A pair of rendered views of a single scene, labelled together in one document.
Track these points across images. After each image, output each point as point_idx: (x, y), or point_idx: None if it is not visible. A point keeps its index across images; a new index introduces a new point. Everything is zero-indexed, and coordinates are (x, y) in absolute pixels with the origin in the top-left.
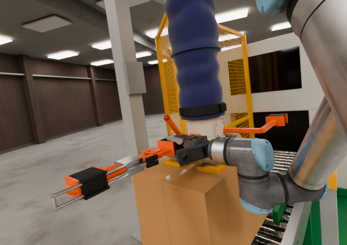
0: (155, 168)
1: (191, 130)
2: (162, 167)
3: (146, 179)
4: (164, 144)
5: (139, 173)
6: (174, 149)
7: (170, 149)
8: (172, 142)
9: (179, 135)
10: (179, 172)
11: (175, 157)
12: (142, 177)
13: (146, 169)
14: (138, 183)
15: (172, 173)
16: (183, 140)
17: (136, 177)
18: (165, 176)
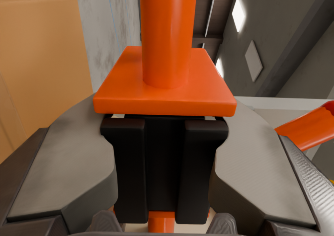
0: (68, 71)
1: (180, 230)
2: (66, 97)
3: None
4: (198, 67)
5: (69, 12)
6: (158, 111)
7: (166, 75)
8: (234, 108)
9: (322, 183)
10: (5, 150)
11: (88, 118)
12: None
13: (73, 45)
14: None
15: (15, 111)
16: (295, 228)
17: None
18: (3, 68)
